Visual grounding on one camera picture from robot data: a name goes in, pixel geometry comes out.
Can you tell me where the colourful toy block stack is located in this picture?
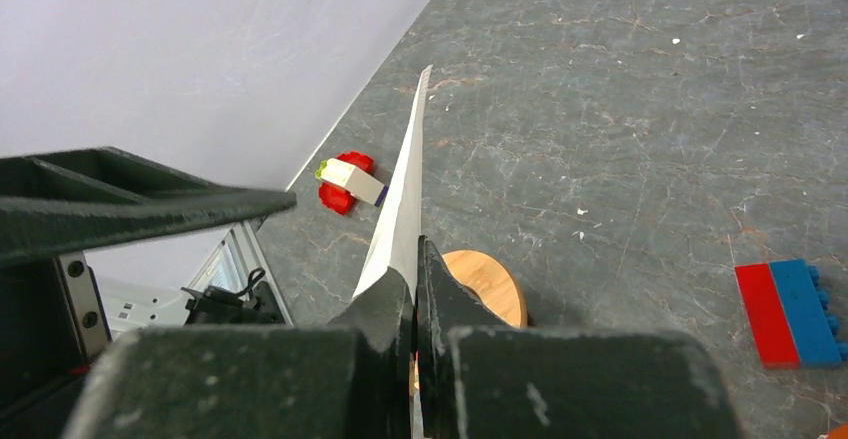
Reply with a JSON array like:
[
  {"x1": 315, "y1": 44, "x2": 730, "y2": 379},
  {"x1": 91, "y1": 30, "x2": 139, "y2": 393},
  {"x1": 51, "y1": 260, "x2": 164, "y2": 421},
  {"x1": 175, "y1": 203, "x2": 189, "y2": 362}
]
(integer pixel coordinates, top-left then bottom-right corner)
[{"x1": 315, "y1": 151, "x2": 388, "y2": 216}]

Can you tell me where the blue lego brick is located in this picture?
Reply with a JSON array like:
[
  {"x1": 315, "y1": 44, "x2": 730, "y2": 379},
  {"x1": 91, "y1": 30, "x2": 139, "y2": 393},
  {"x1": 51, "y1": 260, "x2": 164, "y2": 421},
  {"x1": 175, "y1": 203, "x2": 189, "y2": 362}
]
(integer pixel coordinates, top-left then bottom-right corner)
[{"x1": 768, "y1": 259, "x2": 847, "y2": 367}]

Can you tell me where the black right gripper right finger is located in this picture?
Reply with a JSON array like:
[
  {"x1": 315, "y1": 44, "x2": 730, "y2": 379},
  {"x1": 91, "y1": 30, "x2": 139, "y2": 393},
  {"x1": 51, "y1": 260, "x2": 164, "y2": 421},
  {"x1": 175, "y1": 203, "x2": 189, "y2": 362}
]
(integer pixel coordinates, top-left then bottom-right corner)
[{"x1": 417, "y1": 236, "x2": 505, "y2": 438}]

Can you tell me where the white paper coffee filter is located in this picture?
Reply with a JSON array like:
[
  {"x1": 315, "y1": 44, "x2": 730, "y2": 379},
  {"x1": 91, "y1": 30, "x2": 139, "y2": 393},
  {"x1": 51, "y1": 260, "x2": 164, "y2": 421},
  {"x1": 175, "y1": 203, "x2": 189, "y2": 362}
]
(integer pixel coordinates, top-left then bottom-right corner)
[{"x1": 353, "y1": 65, "x2": 433, "y2": 297}]

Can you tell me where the red lego brick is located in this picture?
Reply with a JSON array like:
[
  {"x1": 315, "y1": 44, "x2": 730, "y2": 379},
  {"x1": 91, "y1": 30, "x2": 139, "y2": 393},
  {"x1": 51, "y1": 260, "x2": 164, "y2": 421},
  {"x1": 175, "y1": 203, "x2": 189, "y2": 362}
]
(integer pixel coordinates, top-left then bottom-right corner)
[{"x1": 734, "y1": 263, "x2": 801, "y2": 369}]

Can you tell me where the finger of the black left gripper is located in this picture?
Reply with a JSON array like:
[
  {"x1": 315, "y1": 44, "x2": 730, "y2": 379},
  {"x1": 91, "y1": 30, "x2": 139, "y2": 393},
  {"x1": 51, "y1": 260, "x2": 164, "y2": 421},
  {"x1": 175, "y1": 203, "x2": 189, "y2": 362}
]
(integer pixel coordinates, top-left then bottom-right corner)
[{"x1": 1, "y1": 147, "x2": 296, "y2": 266}]

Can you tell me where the round wooden dripper stand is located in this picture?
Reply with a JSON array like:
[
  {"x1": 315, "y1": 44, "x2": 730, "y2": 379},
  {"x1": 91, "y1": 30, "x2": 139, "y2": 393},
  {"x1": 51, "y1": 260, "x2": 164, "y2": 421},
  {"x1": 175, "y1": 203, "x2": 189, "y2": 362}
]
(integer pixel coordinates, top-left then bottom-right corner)
[{"x1": 410, "y1": 249, "x2": 529, "y2": 395}]

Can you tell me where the aluminium frame rail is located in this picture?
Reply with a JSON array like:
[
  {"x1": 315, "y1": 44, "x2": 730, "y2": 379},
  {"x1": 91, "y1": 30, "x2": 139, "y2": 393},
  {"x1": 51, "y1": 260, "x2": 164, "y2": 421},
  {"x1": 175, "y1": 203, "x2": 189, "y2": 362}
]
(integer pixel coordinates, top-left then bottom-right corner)
[{"x1": 95, "y1": 222, "x2": 292, "y2": 338}]

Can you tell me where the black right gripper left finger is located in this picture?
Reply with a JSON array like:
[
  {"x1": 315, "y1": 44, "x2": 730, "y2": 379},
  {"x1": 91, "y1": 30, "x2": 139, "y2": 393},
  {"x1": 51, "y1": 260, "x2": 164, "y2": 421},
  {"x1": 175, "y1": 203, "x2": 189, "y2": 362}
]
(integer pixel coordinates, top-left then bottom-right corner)
[{"x1": 330, "y1": 268, "x2": 415, "y2": 438}]

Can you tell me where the white wooden block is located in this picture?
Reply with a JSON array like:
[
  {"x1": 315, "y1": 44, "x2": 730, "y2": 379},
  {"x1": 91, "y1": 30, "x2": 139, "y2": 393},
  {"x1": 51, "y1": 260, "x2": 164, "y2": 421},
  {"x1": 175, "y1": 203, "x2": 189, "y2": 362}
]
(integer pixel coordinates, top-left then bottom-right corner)
[{"x1": 315, "y1": 154, "x2": 388, "y2": 207}]

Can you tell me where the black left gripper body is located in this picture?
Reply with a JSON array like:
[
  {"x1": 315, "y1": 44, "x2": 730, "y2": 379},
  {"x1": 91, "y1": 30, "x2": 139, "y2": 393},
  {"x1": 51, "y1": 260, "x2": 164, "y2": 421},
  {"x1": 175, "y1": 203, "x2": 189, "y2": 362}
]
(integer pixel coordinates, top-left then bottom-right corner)
[{"x1": 1, "y1": 252, "x2": 112, "y2": 438}]

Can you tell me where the orange black coffee filter box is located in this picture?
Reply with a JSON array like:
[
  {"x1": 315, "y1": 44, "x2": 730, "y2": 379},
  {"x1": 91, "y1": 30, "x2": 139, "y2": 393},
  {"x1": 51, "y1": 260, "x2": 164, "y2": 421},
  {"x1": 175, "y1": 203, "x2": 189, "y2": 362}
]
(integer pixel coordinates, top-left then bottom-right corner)
[{"x1": 819, "y1": 422, "x2": 848, "y2": 439}]

